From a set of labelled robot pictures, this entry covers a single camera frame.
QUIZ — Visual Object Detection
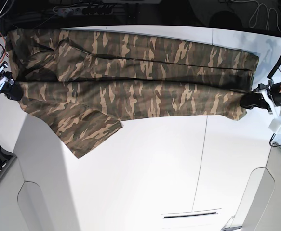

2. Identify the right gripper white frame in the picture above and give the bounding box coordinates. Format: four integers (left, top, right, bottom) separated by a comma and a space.
0, 61, 23, 101

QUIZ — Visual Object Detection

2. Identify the black power strip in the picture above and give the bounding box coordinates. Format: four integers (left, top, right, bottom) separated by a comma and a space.
53, 5, 113, 17

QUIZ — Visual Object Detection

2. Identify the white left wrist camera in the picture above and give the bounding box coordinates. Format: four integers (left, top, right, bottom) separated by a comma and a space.
268, 118, 281, 134

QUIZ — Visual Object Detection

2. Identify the dark round stool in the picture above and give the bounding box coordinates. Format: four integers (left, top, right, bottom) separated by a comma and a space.
209, 11, 242, 30

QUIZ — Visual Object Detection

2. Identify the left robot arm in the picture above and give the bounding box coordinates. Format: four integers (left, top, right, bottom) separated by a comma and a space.
217, 51, 281, 120

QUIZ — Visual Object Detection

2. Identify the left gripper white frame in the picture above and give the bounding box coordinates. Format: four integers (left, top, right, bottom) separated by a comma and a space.
240, 80, 281, 120

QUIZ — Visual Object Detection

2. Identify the camouflage T-shirt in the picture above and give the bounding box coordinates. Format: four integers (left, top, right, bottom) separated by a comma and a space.
7, 29, 259, 158

